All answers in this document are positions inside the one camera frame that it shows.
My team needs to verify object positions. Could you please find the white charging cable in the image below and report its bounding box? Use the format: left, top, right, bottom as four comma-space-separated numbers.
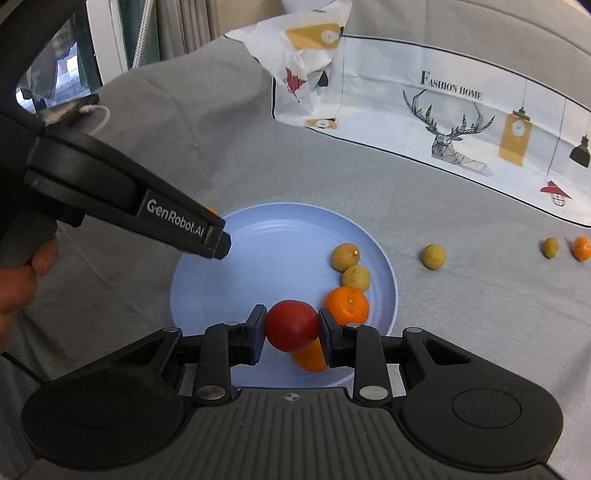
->
81, 105, 112, 134

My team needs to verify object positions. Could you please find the white rack frame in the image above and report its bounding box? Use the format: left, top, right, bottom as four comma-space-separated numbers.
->
88, 0, 130, 88

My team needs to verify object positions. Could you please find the person's left hand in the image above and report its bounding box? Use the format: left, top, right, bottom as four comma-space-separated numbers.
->
0, 241, 60, 352

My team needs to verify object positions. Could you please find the dotted fabric pole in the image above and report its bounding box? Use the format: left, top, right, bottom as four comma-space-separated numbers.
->
130, 0, 156, 70

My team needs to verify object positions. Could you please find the red tomato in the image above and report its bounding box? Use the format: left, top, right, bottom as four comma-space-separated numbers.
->
264, 299, 320, 354

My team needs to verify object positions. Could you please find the white printed cloth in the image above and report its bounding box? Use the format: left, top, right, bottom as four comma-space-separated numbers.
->
225, 0, 591, 228

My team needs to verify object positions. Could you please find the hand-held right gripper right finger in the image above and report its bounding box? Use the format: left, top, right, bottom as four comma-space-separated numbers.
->
318, 307, 467, 407

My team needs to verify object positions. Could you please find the black smartphone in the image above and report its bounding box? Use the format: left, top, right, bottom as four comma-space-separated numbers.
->
45, 93, 100, 124

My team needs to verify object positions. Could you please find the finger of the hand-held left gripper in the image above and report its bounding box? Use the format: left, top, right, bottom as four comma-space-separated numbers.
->
203, 227, 232, 262

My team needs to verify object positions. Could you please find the grey curtain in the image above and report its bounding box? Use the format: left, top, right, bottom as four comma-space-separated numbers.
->
154, 0, 222, 58

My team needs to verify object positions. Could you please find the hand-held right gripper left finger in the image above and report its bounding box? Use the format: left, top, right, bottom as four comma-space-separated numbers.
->
113, 304, 269, 408

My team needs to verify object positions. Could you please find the blue plate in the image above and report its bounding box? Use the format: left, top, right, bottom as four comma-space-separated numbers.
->
170, 203, 399, 388

